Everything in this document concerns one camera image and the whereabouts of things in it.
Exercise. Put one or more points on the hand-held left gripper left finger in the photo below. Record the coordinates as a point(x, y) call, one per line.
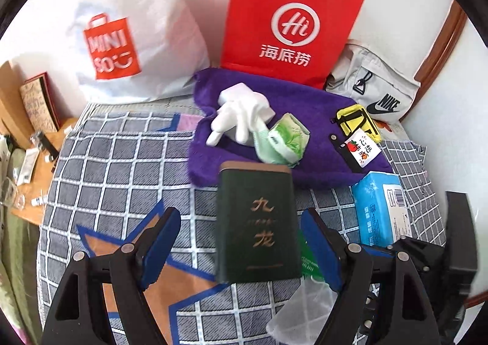
point(162, 249)

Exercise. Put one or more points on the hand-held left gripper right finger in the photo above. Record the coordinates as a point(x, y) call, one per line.
point(320, 249)

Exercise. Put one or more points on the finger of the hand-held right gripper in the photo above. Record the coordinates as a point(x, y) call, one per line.
point(423, 249)

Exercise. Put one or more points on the blue tissue pack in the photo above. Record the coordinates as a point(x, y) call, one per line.
point(381, 208)

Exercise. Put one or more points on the dark green tin box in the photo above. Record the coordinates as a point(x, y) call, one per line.
point(255, 223)

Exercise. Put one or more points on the white fruit print card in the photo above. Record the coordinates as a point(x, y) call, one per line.
point(361, 149)

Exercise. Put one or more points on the light green mask pack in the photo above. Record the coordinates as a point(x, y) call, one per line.
point(286, 139)

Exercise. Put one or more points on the yellow small bag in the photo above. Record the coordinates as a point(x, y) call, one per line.
point(352, 118)

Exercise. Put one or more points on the white glove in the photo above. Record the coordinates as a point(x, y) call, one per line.
point(240, 108)

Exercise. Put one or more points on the clear plastic bag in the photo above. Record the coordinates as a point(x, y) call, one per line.
point(301, 310)

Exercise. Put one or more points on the purple towel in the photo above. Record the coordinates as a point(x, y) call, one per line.
point(312, 173)

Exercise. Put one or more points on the grey checkered bedsheet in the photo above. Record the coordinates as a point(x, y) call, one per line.
point(106, 177)

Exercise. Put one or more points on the wooden bedside table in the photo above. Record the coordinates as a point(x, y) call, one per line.
point(36, 192)

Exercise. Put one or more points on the light green bedding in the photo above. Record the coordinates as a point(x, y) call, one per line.
point(11, 253)

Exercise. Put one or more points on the small black bottle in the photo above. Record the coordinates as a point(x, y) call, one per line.
point(44, 144)

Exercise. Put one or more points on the white tube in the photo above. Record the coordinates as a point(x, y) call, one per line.
point(26, 166)

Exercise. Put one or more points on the glass cup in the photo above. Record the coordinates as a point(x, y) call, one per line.
point(9, 194)

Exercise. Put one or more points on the grey waist bag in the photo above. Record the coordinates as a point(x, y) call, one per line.
point(381, 89)

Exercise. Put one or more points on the brown book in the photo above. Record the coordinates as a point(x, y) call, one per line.
point(40, 101)

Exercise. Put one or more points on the white plastic shopping bag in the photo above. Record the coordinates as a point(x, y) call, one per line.
point(145, 25)

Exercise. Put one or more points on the red paper bag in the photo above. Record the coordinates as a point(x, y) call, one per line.
point(289, 25)

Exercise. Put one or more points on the wooden door frame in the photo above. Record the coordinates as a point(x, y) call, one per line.
point(438, 48)

